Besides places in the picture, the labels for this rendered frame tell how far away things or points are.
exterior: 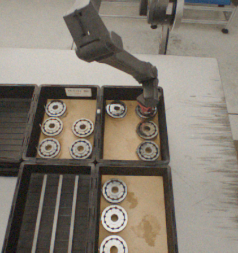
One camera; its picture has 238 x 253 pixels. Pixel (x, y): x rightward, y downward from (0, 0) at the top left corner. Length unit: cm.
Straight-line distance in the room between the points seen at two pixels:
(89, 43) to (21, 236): 76
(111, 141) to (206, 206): 53
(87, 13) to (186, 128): 92
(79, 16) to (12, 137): 76
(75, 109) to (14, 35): 204
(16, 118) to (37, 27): 202
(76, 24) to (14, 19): 278
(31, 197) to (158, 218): 52
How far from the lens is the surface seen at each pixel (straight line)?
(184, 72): 161
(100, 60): 68
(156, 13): 122
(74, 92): 122
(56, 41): 292
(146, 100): 97
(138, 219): 102
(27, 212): 108
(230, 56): 296
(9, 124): 127
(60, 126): 115
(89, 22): 61
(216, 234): 122
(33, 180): 111
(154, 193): 105
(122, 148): 110
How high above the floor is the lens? 183
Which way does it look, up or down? 60 degrees down
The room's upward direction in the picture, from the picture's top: straight up
